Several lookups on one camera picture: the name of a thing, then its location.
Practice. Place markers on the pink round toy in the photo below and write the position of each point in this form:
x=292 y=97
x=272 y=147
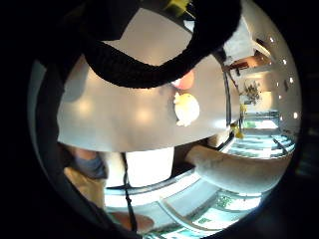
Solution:
x=186 y=81

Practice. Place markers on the white and yellow soft toy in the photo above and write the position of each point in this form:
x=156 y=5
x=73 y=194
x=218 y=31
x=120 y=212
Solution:
x=186 y=109

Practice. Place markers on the the person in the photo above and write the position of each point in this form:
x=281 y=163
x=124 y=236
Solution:
x=149 y=167

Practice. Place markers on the wooden shelf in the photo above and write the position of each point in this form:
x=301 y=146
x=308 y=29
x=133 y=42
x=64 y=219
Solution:
x=247 y=62

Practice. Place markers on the potted plant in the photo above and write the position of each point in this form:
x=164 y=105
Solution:
x=252 y=91

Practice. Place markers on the yellow tag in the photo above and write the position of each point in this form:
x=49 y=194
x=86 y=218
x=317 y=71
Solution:
x=238 y=130

